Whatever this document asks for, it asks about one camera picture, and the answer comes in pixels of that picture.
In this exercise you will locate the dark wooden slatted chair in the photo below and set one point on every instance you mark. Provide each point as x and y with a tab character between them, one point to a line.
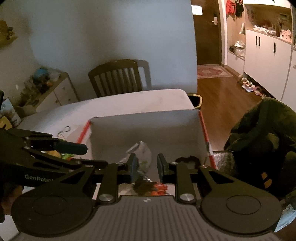
115	77

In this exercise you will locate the red hanging clothes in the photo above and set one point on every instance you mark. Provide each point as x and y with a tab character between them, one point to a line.
230	8

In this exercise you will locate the clutter of toys on cabinet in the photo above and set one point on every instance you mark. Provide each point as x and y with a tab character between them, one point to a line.
41	82

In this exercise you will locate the dark wooden door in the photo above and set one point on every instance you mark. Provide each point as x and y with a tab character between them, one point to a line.
207	32

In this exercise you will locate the dark camouflage jacket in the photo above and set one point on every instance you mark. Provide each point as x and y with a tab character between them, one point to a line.
263	147

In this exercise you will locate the yellow rim waste bin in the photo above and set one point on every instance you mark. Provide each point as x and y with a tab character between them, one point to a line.
196	100

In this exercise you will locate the red patterned rug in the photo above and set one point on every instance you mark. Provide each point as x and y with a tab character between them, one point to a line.
212	71

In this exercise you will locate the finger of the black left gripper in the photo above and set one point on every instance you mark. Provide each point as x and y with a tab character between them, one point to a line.
37	163
46	142

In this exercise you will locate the silver foil snack bag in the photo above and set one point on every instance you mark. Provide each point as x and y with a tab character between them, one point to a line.
144	156

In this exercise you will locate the red cardboard box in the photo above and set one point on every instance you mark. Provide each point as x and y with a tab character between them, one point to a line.
176	133

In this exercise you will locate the white wall cabinet unit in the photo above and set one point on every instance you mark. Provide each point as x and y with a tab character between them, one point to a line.
261	46

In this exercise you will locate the white drawer cabinet wood top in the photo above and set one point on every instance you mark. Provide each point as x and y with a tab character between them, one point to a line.
61	93

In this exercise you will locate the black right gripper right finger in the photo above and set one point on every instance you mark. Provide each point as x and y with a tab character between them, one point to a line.
177	174

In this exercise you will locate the black hair scrunchie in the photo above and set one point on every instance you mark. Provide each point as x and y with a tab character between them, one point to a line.
190	159

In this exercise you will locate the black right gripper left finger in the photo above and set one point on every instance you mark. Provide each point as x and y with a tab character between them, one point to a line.
112	176

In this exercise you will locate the orange figurine keychain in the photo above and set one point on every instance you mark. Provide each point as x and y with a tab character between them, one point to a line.
147	188

